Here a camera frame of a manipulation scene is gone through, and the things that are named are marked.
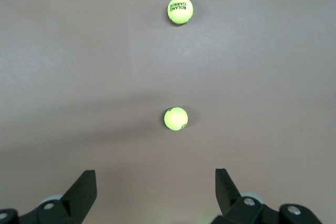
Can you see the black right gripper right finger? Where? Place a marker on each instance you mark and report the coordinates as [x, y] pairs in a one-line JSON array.
[[236, 205]]

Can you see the brown table mat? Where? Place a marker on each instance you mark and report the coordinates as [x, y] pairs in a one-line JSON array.
[[78, 51]]

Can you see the yellow tennis ball small print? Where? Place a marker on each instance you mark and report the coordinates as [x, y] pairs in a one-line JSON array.
[[176, 118]]

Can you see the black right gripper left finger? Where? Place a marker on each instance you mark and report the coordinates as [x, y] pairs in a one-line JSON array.
[[71, 203]]

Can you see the yellow tennis ball large print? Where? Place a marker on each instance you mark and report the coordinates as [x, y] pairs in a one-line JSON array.
[[180, 9]]

